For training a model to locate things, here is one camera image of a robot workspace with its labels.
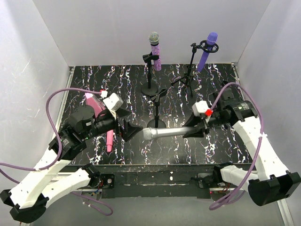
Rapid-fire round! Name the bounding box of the pink microphone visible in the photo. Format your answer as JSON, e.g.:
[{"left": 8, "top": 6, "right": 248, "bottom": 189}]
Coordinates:
[{"left": 106, "top": 130, "right": 114, "bottom": 153}]

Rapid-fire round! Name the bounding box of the silver microphone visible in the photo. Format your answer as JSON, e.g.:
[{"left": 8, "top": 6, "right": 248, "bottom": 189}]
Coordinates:
[{"left": 141, "top": 127, "right": 194, "bottom": 140}]

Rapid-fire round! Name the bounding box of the round base stand with scissor clamp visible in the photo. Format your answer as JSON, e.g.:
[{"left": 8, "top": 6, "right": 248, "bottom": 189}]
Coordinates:
[{"left": 147, "top": 89, "right": 167, "bottom": 129}]

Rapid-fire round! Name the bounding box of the round base stand with clip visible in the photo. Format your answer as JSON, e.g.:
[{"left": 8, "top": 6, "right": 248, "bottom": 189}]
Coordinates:
[{"left": 141, "top": 53, "right": 159, "bottom": 96}]

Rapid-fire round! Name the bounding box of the purple glitter microphone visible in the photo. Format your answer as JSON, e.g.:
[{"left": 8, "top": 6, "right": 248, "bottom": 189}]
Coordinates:
[{"left": 149, "top": 32, "right": 161, "bottom": 71}]

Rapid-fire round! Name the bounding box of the small tripod stand ring clamp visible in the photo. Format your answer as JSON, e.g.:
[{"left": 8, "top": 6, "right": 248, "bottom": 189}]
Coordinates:
[{"left": 213, "top": 81, "right": 234, "bottom": 100}]

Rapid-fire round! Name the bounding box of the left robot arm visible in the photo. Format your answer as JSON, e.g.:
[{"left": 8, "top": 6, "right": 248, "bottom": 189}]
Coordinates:
[{"left": 0, "top": 105, "right": 143, "bottom": 223}]

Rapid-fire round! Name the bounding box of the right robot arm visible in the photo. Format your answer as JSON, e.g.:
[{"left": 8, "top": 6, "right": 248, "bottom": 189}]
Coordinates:
[{"left": 184, "top": 88, "right": 301, "bottom": 210}]

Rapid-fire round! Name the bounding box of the tall tripod microphone stand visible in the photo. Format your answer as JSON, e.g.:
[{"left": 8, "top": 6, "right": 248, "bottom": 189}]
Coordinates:
[{"left": 170, "top": 40, "right": 221, "bottom": 97}]

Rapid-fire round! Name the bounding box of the pink microphone case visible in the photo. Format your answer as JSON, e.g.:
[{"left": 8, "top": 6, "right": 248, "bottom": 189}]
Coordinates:
[{"left": 85, "top": 93, "right": 105, "bottom": 118}]

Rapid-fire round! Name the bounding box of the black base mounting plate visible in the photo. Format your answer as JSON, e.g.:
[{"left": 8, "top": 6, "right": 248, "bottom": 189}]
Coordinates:
[{"left": 73, "top": 164, "right": 242, "bottom": 200}]

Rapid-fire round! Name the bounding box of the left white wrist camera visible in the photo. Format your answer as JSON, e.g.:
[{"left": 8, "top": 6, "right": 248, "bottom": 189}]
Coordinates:
[{"left": 100, "top": 90, "right": 123, "bottom": 119}]

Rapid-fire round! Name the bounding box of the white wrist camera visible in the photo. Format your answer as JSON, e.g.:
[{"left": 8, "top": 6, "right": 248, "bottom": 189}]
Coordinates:
[
  {"left": 192, "top": 100, "right": 213, "bottom": 122},
  {"left": 100, "top": 90, "right": 123, "bottom": 119}
]

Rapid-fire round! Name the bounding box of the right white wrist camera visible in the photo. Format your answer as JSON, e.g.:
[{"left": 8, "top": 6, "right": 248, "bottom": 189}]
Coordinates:
[{"left": 192, "top": 100, "right": 213, "bottom": 122}]

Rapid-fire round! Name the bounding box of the aluminium rail frame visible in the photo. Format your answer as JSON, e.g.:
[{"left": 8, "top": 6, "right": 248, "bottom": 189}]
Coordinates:
[{"left": 20, "top": 63, "right": 294, "bottom": 226}]

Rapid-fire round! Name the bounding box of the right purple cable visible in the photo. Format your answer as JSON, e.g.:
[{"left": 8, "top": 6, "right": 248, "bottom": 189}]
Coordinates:
[{"left": 208, "top": 82, "right": 263, "bottom": 210}]

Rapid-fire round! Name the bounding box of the purple cable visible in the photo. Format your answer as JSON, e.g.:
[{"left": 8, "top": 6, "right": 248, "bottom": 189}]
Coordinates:
[
  {"left": 0, "top": 88, "right": 114, "bottom": 216},
  {"left": 208, "top": 82, "right": 263, "bottom": 210}
]

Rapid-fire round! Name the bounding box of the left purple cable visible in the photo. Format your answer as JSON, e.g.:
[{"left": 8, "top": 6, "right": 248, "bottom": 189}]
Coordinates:
[{"left": 0, "top": 88, "right": 114, "bottom": 216}]

